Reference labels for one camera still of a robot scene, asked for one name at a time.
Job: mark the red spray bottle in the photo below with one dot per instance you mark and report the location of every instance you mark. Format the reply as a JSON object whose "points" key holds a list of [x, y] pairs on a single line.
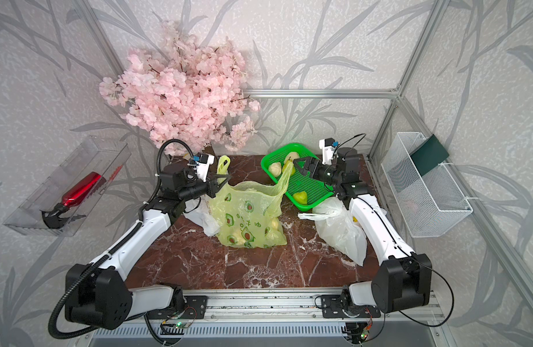
{"points": [[59, 216]]}

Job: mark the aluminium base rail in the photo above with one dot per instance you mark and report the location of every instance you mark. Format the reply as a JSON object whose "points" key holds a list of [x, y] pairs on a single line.
{"points": [[243, 305]]}

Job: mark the pink cherry blossom bouquet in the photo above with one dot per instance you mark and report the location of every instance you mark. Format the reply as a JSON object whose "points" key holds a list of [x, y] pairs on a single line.
{"points": [[193, 93]]}

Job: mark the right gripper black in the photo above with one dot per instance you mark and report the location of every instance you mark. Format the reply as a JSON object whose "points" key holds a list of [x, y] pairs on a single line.
{"points": [[310, 162]]}

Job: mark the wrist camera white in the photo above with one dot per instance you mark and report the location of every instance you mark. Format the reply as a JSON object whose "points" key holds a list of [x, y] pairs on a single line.
{"points": [[328, 148], [201, 163]]}

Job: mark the green pear front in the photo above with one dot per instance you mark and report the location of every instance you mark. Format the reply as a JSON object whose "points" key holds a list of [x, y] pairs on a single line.
{"points": [[301, 198]]}

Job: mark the dark green card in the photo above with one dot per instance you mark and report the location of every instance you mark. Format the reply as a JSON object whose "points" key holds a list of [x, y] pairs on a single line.
{"points": [[429, 155]]}

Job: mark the white wire mesh basket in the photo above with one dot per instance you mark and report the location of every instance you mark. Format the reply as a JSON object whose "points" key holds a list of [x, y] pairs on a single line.
{"points": [[430, 203]]}

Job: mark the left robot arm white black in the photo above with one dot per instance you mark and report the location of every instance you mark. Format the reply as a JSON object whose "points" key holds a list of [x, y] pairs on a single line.
{"points": [[96, 295]]}

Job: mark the green avocado plastic bag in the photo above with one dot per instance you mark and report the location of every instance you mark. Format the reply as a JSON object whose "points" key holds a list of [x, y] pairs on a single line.
{"points": [[248, 213]]}

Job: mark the white pear left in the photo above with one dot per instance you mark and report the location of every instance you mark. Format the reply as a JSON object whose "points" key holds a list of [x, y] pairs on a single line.
{"points": [[275, 169]]}

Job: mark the white printed plastic bag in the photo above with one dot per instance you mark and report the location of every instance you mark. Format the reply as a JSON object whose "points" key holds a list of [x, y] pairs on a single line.
{"points": [[349, 229]]}

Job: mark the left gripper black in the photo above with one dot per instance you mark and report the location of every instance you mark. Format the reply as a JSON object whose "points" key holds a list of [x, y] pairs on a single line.
{"points": [[211, 186]]}

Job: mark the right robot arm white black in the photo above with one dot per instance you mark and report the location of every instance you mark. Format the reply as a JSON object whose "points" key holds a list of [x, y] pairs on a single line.
{"points": [[403, 280]]}

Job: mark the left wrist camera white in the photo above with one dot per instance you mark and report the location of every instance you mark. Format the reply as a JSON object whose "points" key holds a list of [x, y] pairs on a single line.
{"points": [[201, 163]]}

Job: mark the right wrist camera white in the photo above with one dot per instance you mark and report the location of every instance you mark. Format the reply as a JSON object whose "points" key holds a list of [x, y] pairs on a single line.
{"points": [[328, 148]]}

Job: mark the clear wall tray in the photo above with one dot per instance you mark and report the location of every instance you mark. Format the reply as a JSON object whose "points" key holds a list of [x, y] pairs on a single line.
{"points": [[104, 156]]}

